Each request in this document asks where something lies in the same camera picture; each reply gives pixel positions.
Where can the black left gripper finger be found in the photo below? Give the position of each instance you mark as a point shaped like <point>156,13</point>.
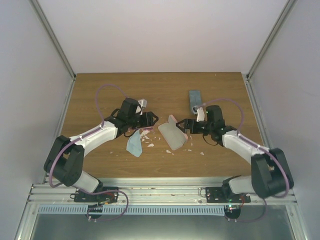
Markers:
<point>152,116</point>
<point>151,122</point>

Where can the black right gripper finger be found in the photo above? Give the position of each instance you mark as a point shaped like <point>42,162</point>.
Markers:
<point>184,122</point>
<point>184,127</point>

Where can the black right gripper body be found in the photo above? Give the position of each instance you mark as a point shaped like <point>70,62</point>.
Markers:
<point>206,130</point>

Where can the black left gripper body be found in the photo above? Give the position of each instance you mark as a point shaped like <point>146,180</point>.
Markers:
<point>135,124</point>

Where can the pink glasses case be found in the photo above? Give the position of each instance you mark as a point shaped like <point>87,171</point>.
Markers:
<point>174,137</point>

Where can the light blue cleaning cloth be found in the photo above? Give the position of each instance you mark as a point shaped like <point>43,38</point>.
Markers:
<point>134,145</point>

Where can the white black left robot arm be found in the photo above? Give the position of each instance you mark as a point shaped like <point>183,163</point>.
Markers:
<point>65,160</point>

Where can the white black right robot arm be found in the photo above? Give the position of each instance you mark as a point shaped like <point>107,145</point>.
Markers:
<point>270,173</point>

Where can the pink clear glasses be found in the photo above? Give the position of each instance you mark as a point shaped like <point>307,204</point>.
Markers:
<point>150,128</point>

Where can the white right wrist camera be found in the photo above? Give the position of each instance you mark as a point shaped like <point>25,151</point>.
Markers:
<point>200,115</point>

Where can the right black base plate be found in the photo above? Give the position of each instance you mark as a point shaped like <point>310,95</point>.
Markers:
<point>216,195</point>

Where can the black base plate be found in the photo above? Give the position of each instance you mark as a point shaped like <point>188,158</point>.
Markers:
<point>105,198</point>
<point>216,195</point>

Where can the aluminium table edge rail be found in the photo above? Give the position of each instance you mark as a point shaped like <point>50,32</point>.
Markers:
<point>140,191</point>

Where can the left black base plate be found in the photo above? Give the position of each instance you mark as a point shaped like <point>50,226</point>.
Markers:
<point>105,198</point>

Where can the grey slotted cable duct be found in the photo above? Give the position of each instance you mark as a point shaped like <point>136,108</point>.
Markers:
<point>187,210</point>

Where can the right aluminium corner post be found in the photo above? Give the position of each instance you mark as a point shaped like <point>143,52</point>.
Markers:
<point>289,4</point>

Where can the aluminium corner post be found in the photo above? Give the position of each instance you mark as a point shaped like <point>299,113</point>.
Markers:
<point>289,4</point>
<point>52,36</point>

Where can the left aluminium corner post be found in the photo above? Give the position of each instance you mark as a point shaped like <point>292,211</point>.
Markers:
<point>52,36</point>

